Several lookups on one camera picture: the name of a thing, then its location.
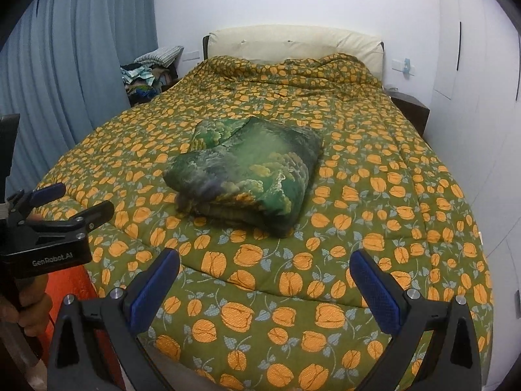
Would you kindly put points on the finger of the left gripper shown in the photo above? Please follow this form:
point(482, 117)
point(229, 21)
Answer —
point(46, 195)
point(94, 217)

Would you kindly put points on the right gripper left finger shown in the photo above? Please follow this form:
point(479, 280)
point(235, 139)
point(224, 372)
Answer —
point(129, 312)

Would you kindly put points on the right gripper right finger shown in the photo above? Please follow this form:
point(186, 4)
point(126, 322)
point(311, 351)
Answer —
point(452, 360)

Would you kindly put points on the green landscape print jacket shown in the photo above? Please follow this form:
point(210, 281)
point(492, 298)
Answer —
point(250, 170)

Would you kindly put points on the pile of clothes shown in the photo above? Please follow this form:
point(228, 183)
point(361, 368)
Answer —
point(143, 83)

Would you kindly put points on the person's left hand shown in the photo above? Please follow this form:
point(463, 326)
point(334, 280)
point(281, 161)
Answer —
point(36, 304)

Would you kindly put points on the orange knitted blanket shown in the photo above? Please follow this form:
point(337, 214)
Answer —
point(80, 356)

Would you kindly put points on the blue curtain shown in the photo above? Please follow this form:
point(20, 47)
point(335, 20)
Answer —
point(60, 70)

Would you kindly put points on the green orange floral quilt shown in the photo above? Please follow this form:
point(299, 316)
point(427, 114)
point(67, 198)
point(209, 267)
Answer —
point(253, 310)

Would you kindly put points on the striped grey pillow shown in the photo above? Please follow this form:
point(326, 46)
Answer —
point(163, 56)

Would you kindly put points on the cream padded headboard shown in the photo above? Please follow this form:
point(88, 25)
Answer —
point(267, 44)

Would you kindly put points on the dark wooden nightstand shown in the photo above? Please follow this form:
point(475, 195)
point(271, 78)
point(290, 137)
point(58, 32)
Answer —
point(414, 110)

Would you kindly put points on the white wardrobe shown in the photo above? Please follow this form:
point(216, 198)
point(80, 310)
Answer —
point(475, 128)

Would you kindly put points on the white wall socket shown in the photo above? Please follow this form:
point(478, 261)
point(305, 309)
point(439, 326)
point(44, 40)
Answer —
point(404, 66)

